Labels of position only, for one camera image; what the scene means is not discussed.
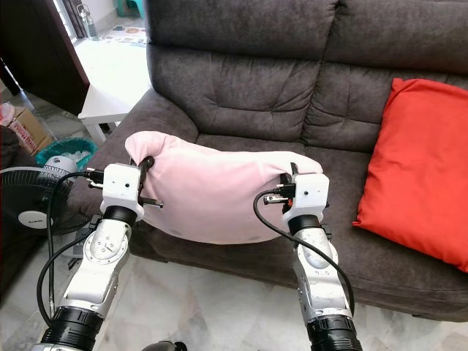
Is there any pink cat face pillow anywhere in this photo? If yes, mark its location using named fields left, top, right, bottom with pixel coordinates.
left=124, top=131, right=322, bottom=245

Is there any dark brown fabric sofa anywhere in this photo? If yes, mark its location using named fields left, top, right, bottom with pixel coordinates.
left=69, top=0, right=468, bottom=322

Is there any red rectangular pillow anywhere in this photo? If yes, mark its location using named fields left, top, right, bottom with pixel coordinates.
left=352, top=78, right=468, bottom=273

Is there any patterned floor mat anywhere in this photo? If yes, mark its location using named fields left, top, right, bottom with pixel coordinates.
left=101, top=26, right=148, bottom=45

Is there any white side table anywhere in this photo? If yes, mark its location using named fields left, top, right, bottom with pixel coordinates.
left=77, top=37, right=154, bottom=143

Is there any teal plastic basket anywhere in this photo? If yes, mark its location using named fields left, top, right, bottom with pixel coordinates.
left=35, top=137, right=97, bottom=170

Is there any brown cardboard box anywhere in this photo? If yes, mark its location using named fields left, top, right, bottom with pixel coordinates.
left=7, top=106, right=56, bottom=154

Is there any black electric fan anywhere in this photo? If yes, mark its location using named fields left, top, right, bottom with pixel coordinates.
left=0, top=167, right=78, bottom=231

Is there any pink plastic bag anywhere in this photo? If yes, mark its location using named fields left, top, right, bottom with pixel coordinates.
left=0, top=102, right=17, bottom=129

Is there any clear plastic bottle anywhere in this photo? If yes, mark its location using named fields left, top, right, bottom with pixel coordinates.
left=77, top=4, right=96, bottom=39

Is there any dark wooden cabinet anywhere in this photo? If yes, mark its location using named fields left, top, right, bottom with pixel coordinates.
left=0, top=0, right=92, bottom=116

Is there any teal plastic stool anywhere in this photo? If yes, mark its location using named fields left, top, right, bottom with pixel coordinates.
left=117, top=0, right=146, bottom=18

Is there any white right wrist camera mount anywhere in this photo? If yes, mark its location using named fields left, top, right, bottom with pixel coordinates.
left=284, top=173, right=330, bottom=224

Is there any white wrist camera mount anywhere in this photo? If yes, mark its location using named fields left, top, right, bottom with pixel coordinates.
left=102, top=164, right=146, bottom=220
left=284, top=173, right=330, bottom=224

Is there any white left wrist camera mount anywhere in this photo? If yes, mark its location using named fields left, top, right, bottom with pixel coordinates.
left=102, top=164, right=146, bottom=220

